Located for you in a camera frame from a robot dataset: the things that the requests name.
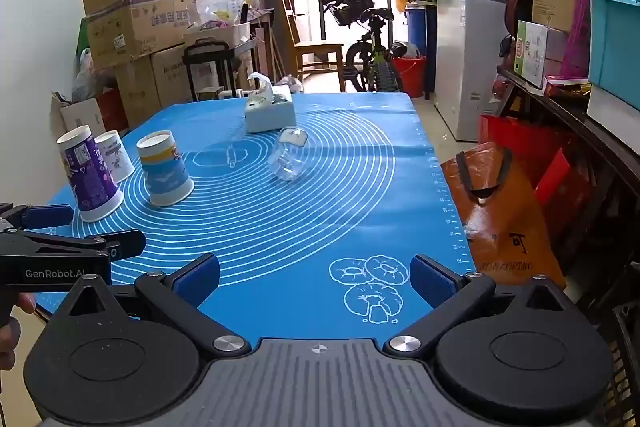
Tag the dark wooden shelf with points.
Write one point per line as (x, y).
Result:
(590, 147)

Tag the white paper cup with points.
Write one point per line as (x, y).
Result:
(119, 157)

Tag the white chest freezer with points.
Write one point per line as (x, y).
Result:
(462, 57)

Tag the blue barrel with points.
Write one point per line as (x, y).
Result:
(417, 32)

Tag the brown cardboard box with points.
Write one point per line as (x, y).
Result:
(155, 82)

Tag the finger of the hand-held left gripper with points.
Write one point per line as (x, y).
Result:
(47, 217)
(120, 241)

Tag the green and white carton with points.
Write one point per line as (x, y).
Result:
(532, 54)

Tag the clear glass cup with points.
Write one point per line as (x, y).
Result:
(287, 157)

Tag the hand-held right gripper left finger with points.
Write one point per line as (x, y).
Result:
(197, 281)

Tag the purple paper cup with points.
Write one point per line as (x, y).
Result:
(92, 182)

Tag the blue silicone baking mat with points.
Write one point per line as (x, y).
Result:
(310, 217)

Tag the orange shopping bag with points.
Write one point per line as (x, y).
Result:
(505, 217)

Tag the white storage box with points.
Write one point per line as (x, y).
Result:
(615, 112)

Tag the large open cardboard box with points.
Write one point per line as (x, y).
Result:
(130, 27)

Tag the black utility cart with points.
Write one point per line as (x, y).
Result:
(220, 52)

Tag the small open cardboard box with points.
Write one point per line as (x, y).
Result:
(80, 112)

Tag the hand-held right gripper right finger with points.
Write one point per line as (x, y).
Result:
(429, 282)

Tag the red shopping bag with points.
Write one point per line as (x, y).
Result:
(530, 142)

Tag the red bucket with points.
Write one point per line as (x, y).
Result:
(411, 77)

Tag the clear plastic bag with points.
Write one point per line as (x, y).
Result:
(220, 7)

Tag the black plastic crate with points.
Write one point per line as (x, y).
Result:
(625, 357)

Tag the person's left hand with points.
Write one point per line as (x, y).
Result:
(7, 347)

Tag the teal storage bin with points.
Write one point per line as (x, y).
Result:
(615, 37)

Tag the blue and yellow paper cup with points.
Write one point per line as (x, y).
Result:
(165, 172)

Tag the black bicycle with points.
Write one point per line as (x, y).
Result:
(372, 52)

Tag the white tissue box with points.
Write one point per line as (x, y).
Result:
(270, 114)

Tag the wooden chair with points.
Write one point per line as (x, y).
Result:
(315, 52)

